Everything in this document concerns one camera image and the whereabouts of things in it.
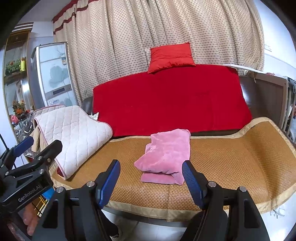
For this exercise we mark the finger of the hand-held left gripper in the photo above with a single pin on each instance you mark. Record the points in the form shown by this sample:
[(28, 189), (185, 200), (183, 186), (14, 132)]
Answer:
[(22, 145), (48, 150)]

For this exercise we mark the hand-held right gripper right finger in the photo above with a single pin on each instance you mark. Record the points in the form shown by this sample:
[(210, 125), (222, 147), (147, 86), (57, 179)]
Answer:
[(193, 185)]

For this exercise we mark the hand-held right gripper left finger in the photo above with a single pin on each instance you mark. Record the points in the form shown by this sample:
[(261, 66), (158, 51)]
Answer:
[(108, 183)]

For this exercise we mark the pink zip jacket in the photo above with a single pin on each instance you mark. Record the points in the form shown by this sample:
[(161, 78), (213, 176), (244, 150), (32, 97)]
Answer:
[(165, 155)]

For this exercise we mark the person's left hand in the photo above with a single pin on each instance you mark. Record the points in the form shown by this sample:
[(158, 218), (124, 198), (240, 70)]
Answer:
[(32, 220)]

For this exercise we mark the beige garment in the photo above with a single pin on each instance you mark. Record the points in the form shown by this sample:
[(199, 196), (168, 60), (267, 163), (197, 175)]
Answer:
[(37, 139)]

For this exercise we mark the blue plastic object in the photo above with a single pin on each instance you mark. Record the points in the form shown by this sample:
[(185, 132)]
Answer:
[(49, 193)]

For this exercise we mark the white quilted pad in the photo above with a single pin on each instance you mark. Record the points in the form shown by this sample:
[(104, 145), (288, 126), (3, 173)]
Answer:
[(76, 136)]

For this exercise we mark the artificial flower arrangement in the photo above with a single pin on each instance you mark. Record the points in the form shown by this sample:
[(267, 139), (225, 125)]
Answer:
[(12, 66), (18, 108)]

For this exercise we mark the woven rattan mat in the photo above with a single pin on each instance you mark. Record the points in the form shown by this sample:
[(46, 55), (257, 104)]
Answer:
[(231, 162)]

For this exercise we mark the small patterned white cloth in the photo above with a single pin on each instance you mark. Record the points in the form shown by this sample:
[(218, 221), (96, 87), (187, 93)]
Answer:
[(95, 116)]

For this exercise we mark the silver refrigerator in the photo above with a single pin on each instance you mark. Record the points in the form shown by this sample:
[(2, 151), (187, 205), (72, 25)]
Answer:
[(53, 74)]

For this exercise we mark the yellow bottle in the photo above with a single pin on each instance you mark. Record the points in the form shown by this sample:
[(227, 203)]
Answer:
[(22, 64)]

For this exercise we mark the red blanket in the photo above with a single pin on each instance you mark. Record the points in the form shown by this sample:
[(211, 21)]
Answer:
[(166, 99)]

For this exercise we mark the display cabinet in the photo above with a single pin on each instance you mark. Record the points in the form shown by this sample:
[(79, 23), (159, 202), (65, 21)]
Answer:
[(16, 39)]

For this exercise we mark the wooden crib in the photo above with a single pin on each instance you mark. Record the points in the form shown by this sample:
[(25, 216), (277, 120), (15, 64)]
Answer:
[(270, 97)]

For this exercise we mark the white board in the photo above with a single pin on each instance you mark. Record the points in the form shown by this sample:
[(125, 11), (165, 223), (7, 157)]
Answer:
[(240, 67)]

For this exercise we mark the red pillow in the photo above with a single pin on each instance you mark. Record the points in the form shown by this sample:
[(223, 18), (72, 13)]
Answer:
[(171, 56)]

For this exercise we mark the beige dotted curtain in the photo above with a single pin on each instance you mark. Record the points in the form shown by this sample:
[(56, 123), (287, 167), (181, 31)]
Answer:
[(129, 46)]

